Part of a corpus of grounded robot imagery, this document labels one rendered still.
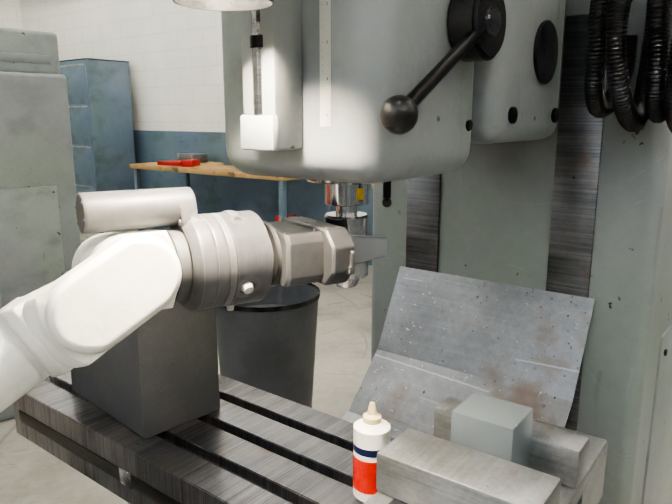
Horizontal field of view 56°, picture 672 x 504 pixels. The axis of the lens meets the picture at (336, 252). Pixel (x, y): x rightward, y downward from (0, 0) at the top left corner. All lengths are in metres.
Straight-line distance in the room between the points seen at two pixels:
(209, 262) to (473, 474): 0.29
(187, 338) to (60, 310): 0.38
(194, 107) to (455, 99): 6.82
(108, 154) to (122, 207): 7.38
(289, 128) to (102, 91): 7.38
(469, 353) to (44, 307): 0.66
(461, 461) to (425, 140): 0.29
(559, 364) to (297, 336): 1.77
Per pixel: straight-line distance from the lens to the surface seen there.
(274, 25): 0.55
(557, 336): 0.95
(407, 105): 0.49
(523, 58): 0.73
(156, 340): 0.84
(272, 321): 2.53
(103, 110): 7.91
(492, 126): 0.68
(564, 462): 0.65
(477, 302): 1.00
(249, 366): 2.62
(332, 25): 0.55
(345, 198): 0.63
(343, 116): 0.54
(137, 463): 0.86
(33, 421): 1.07
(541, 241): 0.96
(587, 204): 0.93
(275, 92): 0.54
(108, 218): 0.55
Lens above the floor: 1.37
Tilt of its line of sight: 12 degrees down
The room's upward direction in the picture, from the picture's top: straight up
